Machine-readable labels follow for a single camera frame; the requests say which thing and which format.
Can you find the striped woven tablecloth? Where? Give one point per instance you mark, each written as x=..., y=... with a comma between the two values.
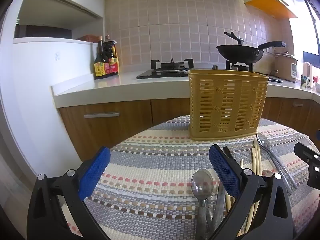
x=155, y=170

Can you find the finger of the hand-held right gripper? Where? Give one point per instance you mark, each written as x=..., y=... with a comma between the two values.
x=303, y=151
x=315, y=177

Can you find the beige rice cooker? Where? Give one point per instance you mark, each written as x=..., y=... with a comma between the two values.
x=283, y=67

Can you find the white kitchen countertop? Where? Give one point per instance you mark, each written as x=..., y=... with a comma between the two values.
x=105, y=86

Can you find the steel spoon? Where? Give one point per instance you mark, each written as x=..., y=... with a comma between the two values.
x=264, y=142

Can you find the slim soy sauce bottle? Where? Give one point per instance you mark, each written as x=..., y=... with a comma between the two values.
x=99, y=67

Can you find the patterned mug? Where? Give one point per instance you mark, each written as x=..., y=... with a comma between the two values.
x=305, y=82

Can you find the black gas stove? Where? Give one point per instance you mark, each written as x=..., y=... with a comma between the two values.
x=162, y=73

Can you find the wooden base cabinet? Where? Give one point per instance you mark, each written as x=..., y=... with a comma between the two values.
x=120, y=132

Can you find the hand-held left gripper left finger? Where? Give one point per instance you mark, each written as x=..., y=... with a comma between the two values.
x=93, y=172

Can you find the black wok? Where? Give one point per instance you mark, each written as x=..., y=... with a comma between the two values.
x=240, y=53

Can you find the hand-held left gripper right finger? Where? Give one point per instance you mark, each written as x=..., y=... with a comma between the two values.
x=223, y=170

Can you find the white electric kettle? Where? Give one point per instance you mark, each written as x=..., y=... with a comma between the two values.
x=308, y=70

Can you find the large soy sauce bottle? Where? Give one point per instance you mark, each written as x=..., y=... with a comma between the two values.
x=113, y=60

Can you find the yellow plastic utensil basket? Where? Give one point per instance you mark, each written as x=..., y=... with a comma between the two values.
x=225, y=105

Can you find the metal spoon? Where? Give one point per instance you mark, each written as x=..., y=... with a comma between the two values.
x=202, y=183

